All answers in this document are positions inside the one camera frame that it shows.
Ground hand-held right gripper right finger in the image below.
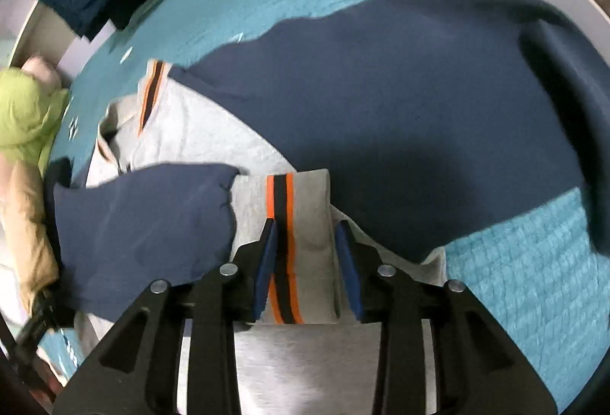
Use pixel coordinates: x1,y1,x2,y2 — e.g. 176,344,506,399
334,221,556,415

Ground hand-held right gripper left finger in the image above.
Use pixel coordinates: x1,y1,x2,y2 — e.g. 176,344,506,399
52,219,279,415

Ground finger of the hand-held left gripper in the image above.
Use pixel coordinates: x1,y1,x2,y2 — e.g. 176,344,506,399
12,288,65,397

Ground navy grey sweatshirt orange stripes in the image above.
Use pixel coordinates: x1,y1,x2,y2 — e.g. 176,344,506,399
52,0,610,415

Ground khaki pants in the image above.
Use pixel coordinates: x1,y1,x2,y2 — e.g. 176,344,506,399
7,160,60,316

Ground green pink duvet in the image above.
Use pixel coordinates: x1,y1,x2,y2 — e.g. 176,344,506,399
0,54,71,263

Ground lavender headboard shelf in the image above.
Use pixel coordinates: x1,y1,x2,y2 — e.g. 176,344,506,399
0,0,63,77

